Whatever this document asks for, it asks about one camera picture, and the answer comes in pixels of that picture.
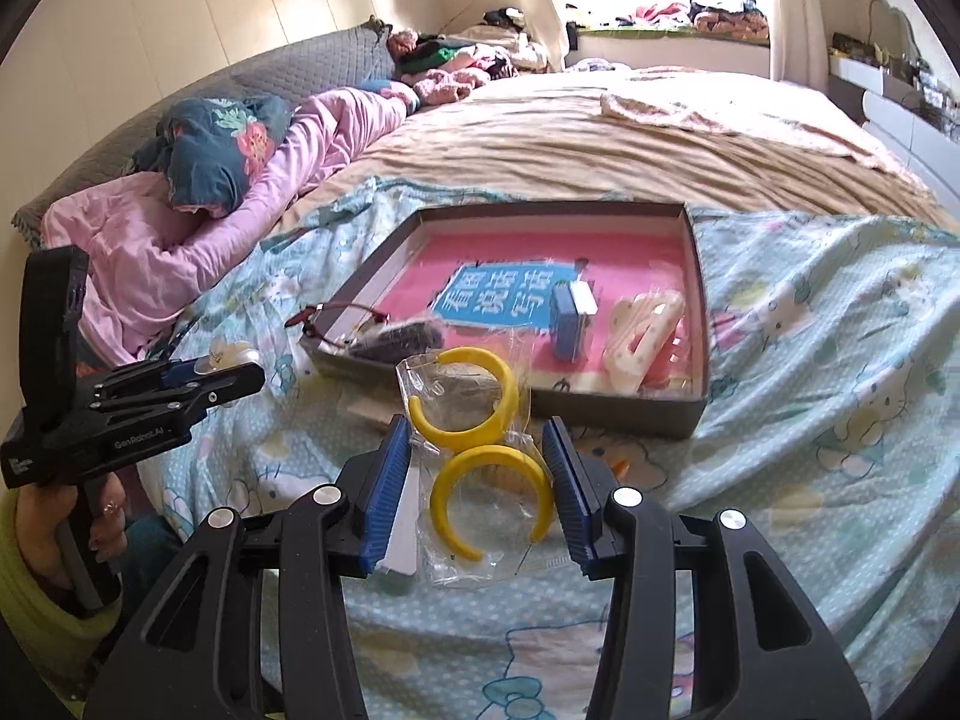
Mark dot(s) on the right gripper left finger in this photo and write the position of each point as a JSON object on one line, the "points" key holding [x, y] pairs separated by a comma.
{"points": [[193, 648]]}

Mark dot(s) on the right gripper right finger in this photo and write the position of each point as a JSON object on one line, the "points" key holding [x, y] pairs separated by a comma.
{"points": [[761, 648]]}

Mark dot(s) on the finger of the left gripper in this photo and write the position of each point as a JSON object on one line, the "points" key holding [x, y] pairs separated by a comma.
{"points": [[147, 376], [215, 387]]}

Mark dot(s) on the yellow bangles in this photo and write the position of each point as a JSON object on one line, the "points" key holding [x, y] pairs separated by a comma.
{"points": [[485, 492]]}

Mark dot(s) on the bag of dark jewelry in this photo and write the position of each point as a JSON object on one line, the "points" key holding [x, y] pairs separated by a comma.
{"points": [[391, 343]]}

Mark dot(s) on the cream hair claw clip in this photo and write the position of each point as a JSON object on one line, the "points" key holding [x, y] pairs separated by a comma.
{"points": [[639, 328]]}

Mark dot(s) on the small blue jewelry box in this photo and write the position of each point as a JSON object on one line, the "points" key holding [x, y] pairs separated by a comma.
{"points": [[572, 308]]}

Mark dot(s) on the pink quilt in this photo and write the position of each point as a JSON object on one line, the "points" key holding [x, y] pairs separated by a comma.
{"points": [[148, 262]]}

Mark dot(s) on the white paper card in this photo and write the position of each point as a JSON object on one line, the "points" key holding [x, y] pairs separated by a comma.
{"points": [[374, 412]]}

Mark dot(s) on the dark floral pillow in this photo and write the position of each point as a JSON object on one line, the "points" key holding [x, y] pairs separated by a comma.
{"points": [[211, 149]]}

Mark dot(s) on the Hello Kitty blue sheet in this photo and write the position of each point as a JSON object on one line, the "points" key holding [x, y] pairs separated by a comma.
{"points": [[831, 422]]}

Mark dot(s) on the dark cardboard tray box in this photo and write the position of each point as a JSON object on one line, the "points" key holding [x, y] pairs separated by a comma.
{"points": [[673, 395]]}

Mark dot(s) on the pink book with blue label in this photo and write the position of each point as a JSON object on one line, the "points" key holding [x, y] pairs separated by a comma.
{"points": [[480, 285]]}

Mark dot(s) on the tan bed blanket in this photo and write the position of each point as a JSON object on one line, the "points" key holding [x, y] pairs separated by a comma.
{"points": [[545, 137]]}

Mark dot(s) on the pile of clothes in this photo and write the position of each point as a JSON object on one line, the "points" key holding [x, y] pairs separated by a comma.
{"points": [[499, 45]]}

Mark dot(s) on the pink floral thin blanket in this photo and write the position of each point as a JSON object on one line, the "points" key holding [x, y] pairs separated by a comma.
{"points": [[862, 149]]}

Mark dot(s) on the white grey low cabinet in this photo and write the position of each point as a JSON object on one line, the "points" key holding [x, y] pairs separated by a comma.
{"points": [[891, 111]]}

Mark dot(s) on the window seat clothes pile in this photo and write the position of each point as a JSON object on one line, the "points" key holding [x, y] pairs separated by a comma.
{"points": [[747, 24]]}

